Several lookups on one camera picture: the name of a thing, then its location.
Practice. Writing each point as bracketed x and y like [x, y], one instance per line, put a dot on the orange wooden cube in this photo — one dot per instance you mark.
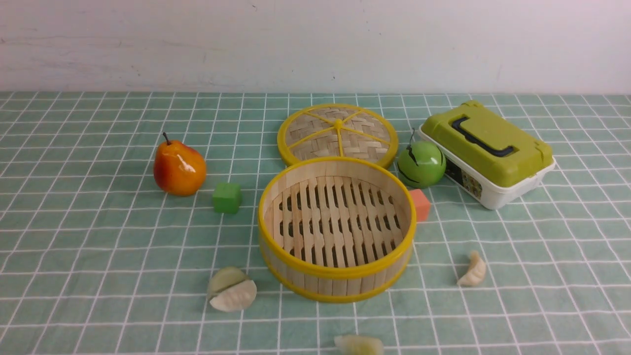
[421, 204]

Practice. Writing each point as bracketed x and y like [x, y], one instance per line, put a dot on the white round dumpling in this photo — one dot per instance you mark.
[235, 298]

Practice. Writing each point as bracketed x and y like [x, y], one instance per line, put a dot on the pale green dumpling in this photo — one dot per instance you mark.
[352, 344]

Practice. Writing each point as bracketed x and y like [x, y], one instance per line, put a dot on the greenish white dumpling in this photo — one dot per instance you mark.
[223, 279]

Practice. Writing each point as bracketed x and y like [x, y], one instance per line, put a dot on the white pleated dumpling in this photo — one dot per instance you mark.
[476, 271]

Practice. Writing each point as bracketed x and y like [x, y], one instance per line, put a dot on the yellow-rimmed bamboo steamer tray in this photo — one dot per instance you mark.
[336, 229]

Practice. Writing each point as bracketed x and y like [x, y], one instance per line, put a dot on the green wooden cube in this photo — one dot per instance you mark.
[227, 198]

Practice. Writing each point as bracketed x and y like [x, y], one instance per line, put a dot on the orange red toy pear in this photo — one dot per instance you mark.
[178, 169]

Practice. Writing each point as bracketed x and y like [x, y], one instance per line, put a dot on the green lidded white lunch box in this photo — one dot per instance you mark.
[492, 159]

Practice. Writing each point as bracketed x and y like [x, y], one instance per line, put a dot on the woven bamboo steamer lid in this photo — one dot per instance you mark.
[341, 130]

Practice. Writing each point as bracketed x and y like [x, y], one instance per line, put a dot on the green toy apple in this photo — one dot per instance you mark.
[421, 164]

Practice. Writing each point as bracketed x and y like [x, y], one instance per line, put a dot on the green checkered tablecloth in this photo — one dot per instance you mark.
[97, 259]

